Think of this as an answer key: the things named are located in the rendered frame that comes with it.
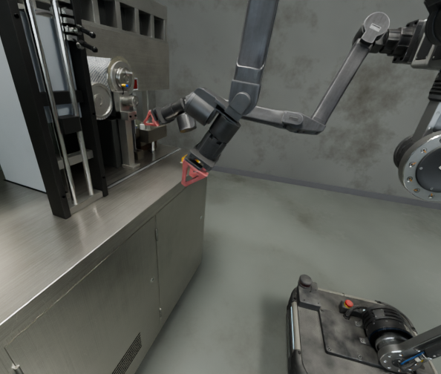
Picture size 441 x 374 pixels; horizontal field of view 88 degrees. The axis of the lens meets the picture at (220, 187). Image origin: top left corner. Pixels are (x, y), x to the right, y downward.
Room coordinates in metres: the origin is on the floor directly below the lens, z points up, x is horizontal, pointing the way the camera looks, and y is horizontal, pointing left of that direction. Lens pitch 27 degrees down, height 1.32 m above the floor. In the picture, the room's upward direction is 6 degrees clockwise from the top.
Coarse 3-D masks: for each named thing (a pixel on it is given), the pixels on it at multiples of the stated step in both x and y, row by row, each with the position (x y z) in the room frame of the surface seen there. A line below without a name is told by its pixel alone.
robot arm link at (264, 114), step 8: (256, 112) 0.88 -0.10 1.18; (264, 112) 0.88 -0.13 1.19; (272, 112) 0.88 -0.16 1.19; (280, 112) 0.87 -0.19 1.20; (288, 112) 0.84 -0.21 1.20; (256, 120) 0.88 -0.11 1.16; (264, 120) 0.87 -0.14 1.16; (272, 120) 0.86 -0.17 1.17; (280, 120) 0.85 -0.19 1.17; (288, 120) 0.83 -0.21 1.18; (296, 120) 0.82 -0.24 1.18
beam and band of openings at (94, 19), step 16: (32, 0) 1.02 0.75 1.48; (80, 0) 1.31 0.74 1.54; (96, 0) 1.32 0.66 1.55; (112, 0) 1.44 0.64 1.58; (128, 0) 1.54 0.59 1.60; (144, 0) 1.67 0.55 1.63; (96, 16) 1.31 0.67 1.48; (112, 16) 1.45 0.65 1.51; (128, 16) 1.60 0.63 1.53; (144, 16) 1.74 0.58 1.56; (160, 16) 1.83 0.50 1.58; (128, 32) 1.52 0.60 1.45; (144, 32) 1.74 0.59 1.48; (160, 32) 1.88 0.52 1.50
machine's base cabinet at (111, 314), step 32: (192, 192) 1.00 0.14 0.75; (160, 224) 0.72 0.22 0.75; (192, 224) 1.01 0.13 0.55; (128, 256) 0.55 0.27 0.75; (160, 256) 0.72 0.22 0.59; (192, 256) 1.03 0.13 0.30; (96, 288) 0.42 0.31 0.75; (128, 288) 0.53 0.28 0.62; (160, 288) 0.71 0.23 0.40; (32, 320) 0.28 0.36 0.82; (64, 320) 0.33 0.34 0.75; (96, 320) 0.40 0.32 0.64; (128, 320) 0.51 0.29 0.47; (160, 320) 0.70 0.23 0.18; (0, 352) 0.22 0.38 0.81; (32, 352) 0.25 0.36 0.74; (64, 352) 0.30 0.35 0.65; (96, 352) 0.37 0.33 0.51; (128, 352) 0.49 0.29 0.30
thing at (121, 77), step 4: (120, 68) 0.94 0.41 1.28; (124, 68) 0.95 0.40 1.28; (116, 72) 0.93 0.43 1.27; (120, 72) 0.93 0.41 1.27; (124, 72) 0.95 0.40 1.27; (116, 76) 0.92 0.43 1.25; (120, 76) 0.93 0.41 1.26; (124, 76) 0.95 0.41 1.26; (128, 76) 0.97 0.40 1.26; (116, 80) 0.92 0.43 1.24; (120, 80) 0.92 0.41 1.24; (124, 80) 0.95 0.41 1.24; (128, 80) 0.97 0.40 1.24; (120, 84) 0.92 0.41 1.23; (128, 84) 0.97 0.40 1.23; (124, 88) 0.95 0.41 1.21
